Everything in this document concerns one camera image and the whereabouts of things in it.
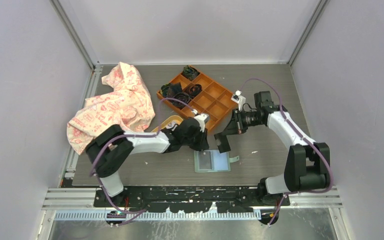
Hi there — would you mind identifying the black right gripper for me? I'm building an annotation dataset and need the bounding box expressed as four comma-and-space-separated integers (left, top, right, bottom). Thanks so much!
222, 108, 264, 136

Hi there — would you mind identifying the black credit card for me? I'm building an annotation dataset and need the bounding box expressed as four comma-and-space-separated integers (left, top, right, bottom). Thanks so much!
214, 135, 231, 153
198, 151, 212, 171

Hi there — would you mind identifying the green card holder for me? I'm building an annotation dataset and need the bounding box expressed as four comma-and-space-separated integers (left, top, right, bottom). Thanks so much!
194, 150, 240, 173

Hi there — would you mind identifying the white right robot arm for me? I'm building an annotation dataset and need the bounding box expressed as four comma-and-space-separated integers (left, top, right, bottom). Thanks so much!
214, 90, 332, 206

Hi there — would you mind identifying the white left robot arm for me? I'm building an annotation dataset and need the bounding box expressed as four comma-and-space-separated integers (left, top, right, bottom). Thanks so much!
85, 113, 210, 207

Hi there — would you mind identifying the white credit card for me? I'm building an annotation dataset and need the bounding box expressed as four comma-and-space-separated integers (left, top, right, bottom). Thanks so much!
164, 121, 178, 129

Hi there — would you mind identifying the yellow oval dish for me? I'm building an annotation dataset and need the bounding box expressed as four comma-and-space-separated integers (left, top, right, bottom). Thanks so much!
151, 115, 184, 133

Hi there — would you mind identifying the orange compartment tray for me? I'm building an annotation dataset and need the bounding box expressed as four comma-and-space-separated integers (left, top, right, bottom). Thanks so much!
153, 65, 237, 134

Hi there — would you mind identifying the coiled black belt small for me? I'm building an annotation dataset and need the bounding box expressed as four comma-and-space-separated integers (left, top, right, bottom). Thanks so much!
185, 84, 202, 99

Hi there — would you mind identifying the dark folded fabric item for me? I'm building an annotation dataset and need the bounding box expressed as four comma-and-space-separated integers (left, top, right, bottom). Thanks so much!
159, 82, 183, 99

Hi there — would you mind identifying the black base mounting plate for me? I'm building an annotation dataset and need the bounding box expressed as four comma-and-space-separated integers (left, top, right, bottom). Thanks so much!
112, 185, 290, 213

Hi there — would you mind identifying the pink patterned cloth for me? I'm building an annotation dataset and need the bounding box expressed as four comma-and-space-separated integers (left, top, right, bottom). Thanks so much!
66, 62, 156, 155

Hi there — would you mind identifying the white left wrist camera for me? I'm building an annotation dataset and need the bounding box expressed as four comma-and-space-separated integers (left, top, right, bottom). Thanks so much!
193, 113, 210, 132

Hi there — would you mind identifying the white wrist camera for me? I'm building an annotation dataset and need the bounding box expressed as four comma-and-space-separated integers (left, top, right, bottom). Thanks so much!
193, 113, 210, 132
231, 90, 246, 111

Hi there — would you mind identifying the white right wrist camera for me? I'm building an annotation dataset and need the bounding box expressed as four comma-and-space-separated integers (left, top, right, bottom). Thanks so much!
231, 90, 246, 111

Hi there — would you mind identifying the aluminium frame rail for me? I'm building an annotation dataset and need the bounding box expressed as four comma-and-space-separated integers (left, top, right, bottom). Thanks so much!
42, 188, 343, 222

